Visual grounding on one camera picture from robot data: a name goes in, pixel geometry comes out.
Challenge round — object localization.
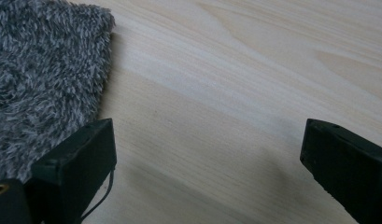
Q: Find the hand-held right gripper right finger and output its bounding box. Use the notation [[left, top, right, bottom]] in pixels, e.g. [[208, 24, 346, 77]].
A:
[[300, 119, 382, 224]]

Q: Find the grey fluffy cloth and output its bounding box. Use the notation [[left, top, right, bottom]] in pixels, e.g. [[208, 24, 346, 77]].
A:
[[0, 0, 117, 185]]

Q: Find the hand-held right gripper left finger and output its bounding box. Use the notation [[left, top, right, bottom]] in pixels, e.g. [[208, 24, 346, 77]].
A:
[[23, 118, 118, 224]]

